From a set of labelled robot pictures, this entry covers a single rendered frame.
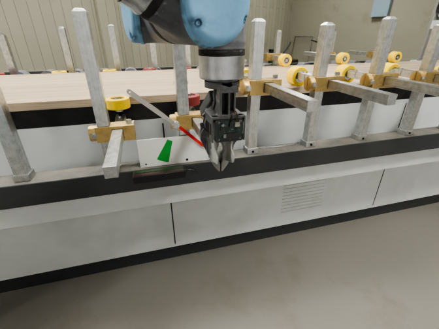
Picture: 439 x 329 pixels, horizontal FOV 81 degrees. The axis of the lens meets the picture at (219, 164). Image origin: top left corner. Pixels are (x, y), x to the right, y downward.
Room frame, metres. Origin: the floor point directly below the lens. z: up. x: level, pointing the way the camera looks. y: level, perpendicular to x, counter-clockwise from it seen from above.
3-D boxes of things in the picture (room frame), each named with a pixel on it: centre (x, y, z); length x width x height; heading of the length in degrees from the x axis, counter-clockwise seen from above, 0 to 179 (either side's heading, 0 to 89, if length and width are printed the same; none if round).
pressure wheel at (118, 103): (0.91, 0.36, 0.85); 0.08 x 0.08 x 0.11
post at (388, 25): (1.04, -0.60, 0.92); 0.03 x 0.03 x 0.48; 16
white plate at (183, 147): (0.81, 0.14, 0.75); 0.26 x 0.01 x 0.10; 106
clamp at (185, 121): (0.85, 0.10, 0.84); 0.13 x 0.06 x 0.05; 106
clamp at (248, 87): (0.92, -0.14, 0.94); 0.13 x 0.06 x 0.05; 106
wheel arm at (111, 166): (0.72, 0.31, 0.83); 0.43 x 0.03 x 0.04; 16
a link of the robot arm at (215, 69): (0.54, -0.01, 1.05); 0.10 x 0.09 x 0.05; 105
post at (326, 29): (0.98, -0.36, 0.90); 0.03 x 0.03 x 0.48; 16
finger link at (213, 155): (0.53, 0.01, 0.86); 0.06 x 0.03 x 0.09; 15
